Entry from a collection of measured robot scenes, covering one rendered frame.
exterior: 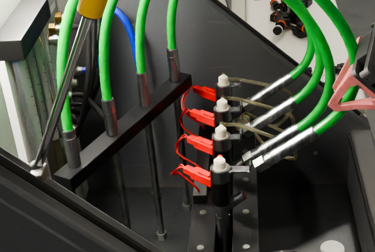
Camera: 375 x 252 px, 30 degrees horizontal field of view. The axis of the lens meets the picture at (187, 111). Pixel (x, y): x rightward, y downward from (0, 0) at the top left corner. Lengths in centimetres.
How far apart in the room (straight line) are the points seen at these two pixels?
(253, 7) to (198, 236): 85
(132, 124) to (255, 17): 71
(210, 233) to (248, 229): 5
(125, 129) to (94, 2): 56
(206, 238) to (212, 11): 39
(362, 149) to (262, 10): 59
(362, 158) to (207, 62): 31
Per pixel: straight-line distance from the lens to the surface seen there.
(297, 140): 92
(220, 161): 95
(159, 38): 121
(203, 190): 107
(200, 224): 104
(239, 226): 103
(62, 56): 89
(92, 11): 50
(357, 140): 127
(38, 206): 58
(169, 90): 113
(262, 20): 167
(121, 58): 124
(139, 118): 107
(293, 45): 154
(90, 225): 59
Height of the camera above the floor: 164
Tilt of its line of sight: 30 degrees down
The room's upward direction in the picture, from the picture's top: 5 degrees counter-clockwise
